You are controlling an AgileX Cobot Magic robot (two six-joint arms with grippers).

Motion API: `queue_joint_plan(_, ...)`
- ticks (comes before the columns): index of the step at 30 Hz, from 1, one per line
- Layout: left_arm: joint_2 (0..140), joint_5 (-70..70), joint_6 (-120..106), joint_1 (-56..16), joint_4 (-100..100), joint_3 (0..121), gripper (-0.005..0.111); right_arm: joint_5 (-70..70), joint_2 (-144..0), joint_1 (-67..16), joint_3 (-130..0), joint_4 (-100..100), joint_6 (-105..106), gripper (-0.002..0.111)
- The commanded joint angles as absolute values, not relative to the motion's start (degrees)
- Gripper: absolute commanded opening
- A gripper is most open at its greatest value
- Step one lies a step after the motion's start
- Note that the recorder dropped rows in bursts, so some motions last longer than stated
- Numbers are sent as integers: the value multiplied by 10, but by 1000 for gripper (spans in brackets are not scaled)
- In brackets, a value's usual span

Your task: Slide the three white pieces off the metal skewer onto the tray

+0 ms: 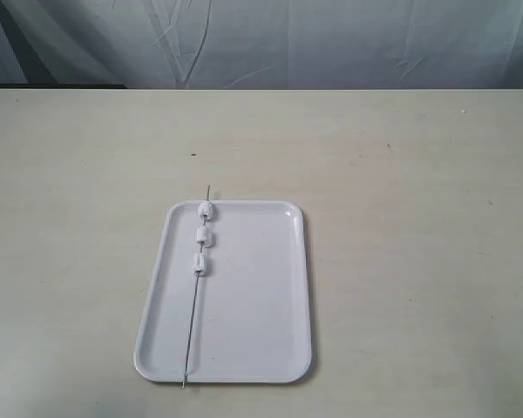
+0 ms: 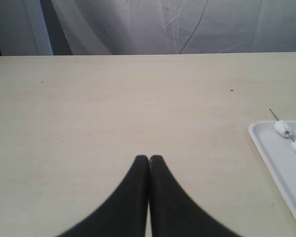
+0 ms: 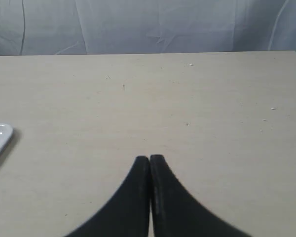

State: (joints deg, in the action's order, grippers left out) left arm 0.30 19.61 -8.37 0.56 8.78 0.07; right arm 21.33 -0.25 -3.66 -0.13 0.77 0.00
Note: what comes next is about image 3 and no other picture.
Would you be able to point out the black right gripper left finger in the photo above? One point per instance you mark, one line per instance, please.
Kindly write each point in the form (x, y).
(126, 214)

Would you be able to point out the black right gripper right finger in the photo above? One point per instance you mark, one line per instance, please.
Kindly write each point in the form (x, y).
(176, 213)

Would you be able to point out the white backdrop cloth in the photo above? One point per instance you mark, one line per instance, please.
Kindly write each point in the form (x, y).
(56, 27)

